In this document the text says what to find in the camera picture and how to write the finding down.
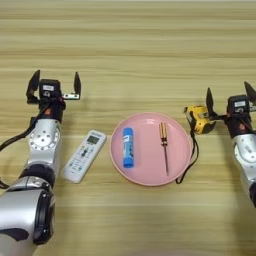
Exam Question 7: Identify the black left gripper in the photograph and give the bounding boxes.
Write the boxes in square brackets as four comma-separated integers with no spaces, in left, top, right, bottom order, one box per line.
[25,69,83,124]

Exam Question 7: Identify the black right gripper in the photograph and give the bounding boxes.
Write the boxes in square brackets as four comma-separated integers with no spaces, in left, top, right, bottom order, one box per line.
[205,81,256,138]

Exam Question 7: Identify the yellow black tape measure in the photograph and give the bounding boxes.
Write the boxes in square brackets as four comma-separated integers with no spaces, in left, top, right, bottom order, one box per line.
[175,105,218,185]

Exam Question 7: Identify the white remote control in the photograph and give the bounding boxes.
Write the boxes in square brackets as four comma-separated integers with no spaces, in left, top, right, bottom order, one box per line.
[62,129,108,185]

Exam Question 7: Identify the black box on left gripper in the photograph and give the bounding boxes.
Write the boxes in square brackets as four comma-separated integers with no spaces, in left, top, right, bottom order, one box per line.
[38,78,63,100]

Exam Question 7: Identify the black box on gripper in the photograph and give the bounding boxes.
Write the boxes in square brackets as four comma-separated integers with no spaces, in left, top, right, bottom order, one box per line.
[38,78,63,100]
[226,94,252,117]

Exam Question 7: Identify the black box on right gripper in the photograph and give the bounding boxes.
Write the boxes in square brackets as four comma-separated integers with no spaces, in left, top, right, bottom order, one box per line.
[226,94,252,117]

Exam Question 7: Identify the blue glue stick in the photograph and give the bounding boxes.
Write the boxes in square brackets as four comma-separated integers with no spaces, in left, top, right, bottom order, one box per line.
[122,127,138,169]

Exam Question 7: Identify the pink round plate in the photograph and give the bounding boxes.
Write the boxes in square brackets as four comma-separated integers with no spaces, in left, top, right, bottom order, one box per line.
[109,112,194,187]

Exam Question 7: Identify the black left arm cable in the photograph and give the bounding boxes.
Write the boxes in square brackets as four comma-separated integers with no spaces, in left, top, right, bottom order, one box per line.
[0,112,45,190]

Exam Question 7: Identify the small orange handled screwdriver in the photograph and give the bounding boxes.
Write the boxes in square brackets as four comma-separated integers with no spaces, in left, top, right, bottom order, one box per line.
[158,121,171,177]

